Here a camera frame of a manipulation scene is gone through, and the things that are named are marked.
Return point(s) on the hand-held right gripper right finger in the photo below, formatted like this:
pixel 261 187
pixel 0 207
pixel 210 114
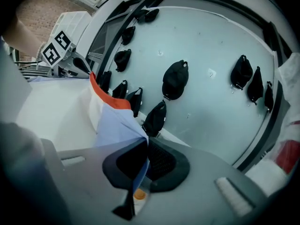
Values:
pixel 199 196

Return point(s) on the white desk with hutch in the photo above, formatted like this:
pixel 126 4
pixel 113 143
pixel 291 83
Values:
pixel 75 20

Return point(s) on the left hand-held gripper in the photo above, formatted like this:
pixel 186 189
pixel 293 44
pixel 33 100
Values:
pixel 55 53

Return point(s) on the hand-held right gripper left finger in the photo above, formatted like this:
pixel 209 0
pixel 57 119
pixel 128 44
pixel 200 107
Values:
pixel 93 184

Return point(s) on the white and blue garment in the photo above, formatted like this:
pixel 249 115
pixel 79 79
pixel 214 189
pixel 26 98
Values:
pixel 70 107

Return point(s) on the group of black caps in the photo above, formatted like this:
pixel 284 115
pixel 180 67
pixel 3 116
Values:
pixel 175 78

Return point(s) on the large clear water jug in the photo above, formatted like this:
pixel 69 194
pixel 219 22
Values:
pixel 290 83

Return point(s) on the black window frame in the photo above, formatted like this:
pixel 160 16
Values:
pixel 143 3

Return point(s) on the person's left forearm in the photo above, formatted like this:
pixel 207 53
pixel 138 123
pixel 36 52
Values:
pixel 23 36

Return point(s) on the grey metal drying rack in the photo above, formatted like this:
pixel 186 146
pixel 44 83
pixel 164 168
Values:
pixel 35 70

